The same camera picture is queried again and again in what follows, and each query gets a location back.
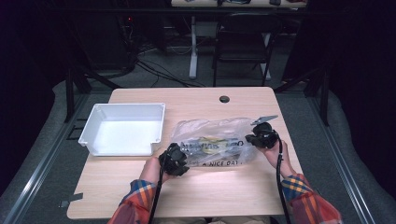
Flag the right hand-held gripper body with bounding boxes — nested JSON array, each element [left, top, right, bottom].
[[250, 115, 279, 149]]

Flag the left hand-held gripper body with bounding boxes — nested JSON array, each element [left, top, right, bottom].
[[158, 142, 191, 177]]

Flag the clear plastic smiley bag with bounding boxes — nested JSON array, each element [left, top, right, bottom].
[[170, 117, 260, 168]]

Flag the white plastic bin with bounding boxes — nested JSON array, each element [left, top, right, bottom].
[[78, 103, 166, 157]]

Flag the person's right hand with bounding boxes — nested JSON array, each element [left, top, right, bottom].
[[257, 139, 297, 179]]

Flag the person's left hand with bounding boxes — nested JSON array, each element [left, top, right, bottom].
[[138, 156, 176, 186]]

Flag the black metal stand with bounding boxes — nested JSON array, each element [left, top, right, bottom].
[[63, 64, 123, 123], [273, 65, 331, 127]]

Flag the white desk leg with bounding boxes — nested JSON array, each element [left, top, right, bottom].
[[188, 15, 199, 80]]

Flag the black folding chair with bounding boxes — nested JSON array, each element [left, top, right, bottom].
[[212, 12, 284, 88]]

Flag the grey floor tape strip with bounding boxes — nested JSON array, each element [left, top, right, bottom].
[[59, 192, 84, 209]]

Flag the dark curtain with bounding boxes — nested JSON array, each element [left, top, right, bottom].
[[281, 0, 396, 202], [0, 0, 73, 190]]

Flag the dark equipment cabinet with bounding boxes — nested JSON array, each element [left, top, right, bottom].
[[70, 8, 138, 71]]

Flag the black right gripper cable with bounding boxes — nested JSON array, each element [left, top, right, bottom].
[[275, 132, 292, 224]]

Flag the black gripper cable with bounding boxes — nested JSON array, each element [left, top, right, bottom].
[[275, 132, 292, 224], [148, 167, 165, 224]]

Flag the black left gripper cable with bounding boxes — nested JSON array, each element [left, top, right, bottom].
[[148, 167, 165, 224]]

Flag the aluminium floor rail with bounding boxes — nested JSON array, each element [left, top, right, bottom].
[[0, 92, 92, 224], [306, 92, 378, 224]]

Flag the black floor cables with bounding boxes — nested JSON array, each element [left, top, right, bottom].
[[134, 46, 207, 89]]

